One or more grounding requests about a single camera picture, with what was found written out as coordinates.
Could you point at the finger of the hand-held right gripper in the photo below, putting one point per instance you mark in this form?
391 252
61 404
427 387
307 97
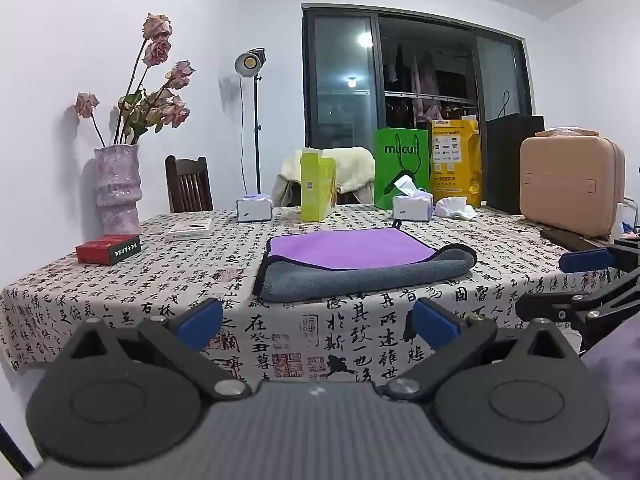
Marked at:
550 305
586 260

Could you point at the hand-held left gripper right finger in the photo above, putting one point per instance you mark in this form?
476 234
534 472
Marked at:
434 321

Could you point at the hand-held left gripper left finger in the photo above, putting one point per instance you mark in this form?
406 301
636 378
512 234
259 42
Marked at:
200 320

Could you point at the purple and grey towel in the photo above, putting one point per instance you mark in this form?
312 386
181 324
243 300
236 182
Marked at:
350 260

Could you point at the calligraphy printed tablecloth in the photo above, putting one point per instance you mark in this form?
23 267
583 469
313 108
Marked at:
150 280

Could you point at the pink hard case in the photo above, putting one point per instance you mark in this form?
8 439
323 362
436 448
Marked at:
570 185

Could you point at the white flat box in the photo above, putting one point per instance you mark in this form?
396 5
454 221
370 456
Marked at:
189 230

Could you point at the person's purple clothing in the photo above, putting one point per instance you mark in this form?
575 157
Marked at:
617 390

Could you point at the crumpled white tissue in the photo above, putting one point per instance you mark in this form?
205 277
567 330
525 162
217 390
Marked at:
455 207

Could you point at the red flat box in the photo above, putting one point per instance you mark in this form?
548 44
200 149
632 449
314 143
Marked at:
109 249

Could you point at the white and purple tissue box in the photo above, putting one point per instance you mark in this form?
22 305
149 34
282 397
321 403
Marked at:
412 206
255 208

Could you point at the black paper bag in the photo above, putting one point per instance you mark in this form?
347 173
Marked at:
507 165

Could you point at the dark wooden chair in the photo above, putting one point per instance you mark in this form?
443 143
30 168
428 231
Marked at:
189 185

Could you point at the pink speckled ceramic vase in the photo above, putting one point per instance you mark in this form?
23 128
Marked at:
117 187

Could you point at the yellow plastic bag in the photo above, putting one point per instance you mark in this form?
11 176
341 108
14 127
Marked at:
456 165

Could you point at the green paper bag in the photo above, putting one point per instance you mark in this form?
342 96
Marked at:
402 160

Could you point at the cream fleece blanket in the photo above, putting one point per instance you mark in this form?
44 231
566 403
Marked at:
350 167

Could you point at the yellow-green carton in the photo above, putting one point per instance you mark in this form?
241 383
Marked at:
316 187

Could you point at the studio light on stand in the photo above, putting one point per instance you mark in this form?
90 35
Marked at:
256 110

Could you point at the dried pink roses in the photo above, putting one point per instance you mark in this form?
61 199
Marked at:
155 85

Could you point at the dark sliding glass door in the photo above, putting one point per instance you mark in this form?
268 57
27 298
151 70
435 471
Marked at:
415 75

